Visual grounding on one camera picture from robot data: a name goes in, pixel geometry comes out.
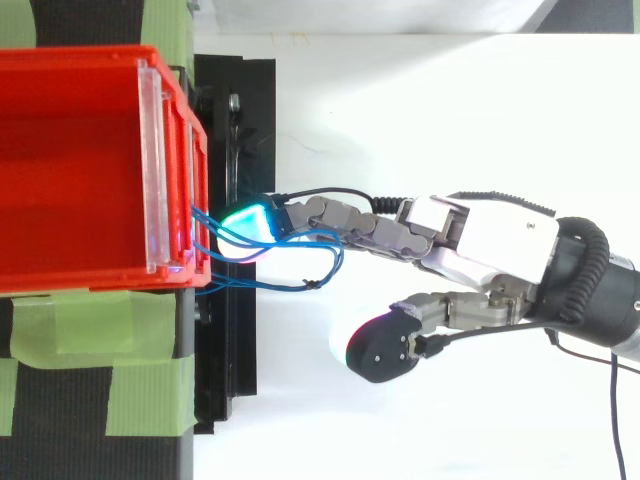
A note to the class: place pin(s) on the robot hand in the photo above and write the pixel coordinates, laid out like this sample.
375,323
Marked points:
495,240

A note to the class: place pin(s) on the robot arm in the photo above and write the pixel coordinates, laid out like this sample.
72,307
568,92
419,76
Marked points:
617,305

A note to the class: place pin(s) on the black stand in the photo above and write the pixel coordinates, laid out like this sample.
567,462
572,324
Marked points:
235,330

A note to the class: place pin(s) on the red bin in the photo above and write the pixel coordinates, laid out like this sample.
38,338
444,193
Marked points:
70,165

